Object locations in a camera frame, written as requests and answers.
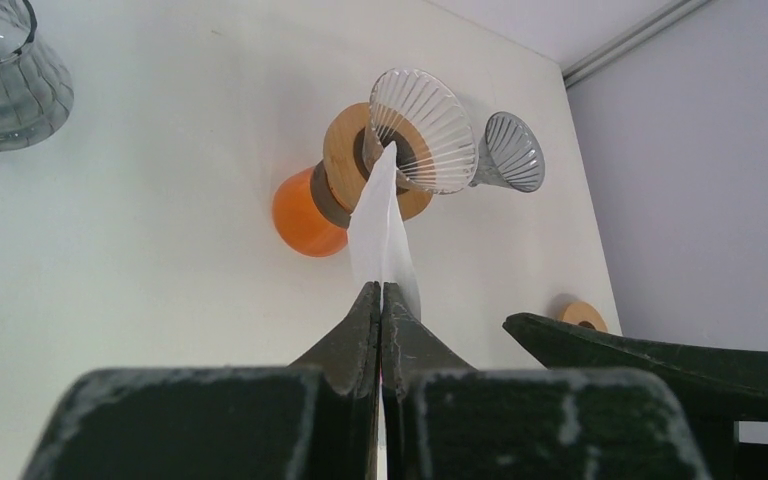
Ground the wooden dripper holder ring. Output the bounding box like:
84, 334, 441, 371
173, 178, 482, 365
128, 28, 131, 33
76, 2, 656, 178
322, 101, 434, 223

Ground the clear ribbed glass dripper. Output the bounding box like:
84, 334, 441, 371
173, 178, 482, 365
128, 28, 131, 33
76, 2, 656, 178
362, 68, 478, 195

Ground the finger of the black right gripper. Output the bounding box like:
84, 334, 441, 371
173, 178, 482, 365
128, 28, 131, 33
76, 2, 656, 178
503, 313, 768, 422

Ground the aluminium frame rail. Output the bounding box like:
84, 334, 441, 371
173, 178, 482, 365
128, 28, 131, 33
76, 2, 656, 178
562, 0, 712, 90

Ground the white paper coffee filter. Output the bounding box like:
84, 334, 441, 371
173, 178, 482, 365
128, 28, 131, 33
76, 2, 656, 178
348, 143, 421, 318

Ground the grey ribbed glass dripper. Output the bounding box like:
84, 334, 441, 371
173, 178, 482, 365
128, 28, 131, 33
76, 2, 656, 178
469, 111, 546, 193

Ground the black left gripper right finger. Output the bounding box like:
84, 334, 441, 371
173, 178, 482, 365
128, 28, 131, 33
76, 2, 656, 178
381, 283, 710, 479

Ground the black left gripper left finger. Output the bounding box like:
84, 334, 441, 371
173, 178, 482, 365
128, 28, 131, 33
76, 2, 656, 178
23, 282, 382, 479

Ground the orange glass carafe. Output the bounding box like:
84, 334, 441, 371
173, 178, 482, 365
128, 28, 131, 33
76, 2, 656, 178
272, 161, 350, 258

